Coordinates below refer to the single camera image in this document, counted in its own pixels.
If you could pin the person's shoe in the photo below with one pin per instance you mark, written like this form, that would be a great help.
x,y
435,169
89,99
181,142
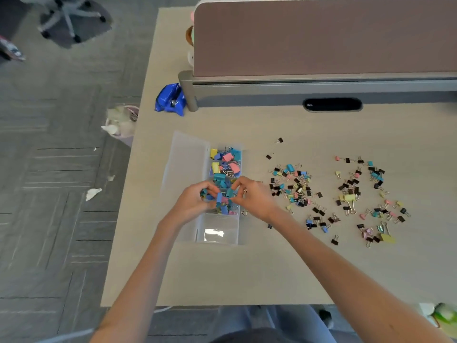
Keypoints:
x,y
326,317

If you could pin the grey partition base rail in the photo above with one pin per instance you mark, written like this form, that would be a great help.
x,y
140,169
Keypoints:
x,y
271,92

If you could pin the person's left forearm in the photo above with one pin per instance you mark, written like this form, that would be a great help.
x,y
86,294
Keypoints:
x,y
142,278

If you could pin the waste bin with paper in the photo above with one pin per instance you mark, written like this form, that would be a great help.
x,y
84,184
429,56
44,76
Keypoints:
x,y
123,126

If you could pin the grey office chair base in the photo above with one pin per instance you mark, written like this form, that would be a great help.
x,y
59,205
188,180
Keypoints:
x,y
66,12

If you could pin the large yellow binder clip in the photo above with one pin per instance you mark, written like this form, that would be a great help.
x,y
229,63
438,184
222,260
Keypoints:
x,y
388,238
350,198

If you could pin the plush toys behind partition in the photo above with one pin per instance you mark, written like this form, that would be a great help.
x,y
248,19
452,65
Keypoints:
x,y
190,35

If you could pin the green and white object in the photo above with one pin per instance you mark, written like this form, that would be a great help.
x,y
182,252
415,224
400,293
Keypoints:
x,y
442,314

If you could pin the scattered small binder clips group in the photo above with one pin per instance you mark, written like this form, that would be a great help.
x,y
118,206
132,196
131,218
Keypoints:
x,y
303,189

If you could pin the blue binder clip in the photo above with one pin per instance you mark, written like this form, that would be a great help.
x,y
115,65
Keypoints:
x,y
206,195
231,193

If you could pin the person's right fingers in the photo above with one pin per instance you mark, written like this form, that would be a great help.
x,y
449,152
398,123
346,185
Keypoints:
x,y
242,185

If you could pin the pile of colourful binder clips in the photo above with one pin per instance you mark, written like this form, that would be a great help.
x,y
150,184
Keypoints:
x,y
225,166

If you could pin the person's left fingers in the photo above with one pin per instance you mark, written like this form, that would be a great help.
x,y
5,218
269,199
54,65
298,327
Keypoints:
x,y
209,188

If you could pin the blue plastic bag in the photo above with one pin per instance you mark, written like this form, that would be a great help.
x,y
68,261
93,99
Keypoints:
x,y
171,98

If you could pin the person's blue jeans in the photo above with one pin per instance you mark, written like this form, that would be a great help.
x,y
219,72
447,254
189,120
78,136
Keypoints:
x,y
271,317

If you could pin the brown desk partition panel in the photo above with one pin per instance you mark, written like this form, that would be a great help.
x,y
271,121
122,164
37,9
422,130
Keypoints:
x,y
321,35

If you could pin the person's left hand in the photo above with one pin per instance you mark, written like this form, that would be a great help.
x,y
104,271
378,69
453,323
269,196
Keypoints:
x,y
189,203

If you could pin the person's right hand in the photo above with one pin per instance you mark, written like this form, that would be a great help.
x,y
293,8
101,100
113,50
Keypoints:
x,y
259,201

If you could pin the clear plastic storage box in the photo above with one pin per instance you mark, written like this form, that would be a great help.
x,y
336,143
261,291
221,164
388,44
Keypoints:
x,y
185,167

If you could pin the person's right forearm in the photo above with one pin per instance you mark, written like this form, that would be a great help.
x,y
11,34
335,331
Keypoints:
x,y
342,278

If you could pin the colourful packet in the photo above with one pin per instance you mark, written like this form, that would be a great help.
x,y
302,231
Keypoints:
x,y
10,49

